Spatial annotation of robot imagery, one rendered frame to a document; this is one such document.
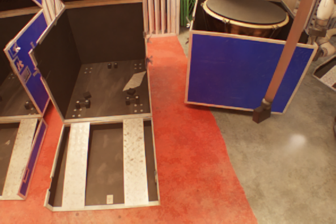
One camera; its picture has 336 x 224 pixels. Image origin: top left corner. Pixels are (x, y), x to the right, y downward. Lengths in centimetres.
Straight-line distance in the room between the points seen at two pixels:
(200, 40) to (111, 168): 131
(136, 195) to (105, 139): 65
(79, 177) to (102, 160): 26
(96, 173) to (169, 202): 66
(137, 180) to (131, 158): 20
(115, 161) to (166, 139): 53
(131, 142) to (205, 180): 73
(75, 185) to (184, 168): 93
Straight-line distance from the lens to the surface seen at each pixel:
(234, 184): 192
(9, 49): 203
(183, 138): 208
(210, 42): 174
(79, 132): 209
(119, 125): 212
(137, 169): 183
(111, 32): 261
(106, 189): 187
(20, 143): 235
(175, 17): 361
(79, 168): 195
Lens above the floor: 169
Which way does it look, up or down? 44 degrees down
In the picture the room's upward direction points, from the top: straight up
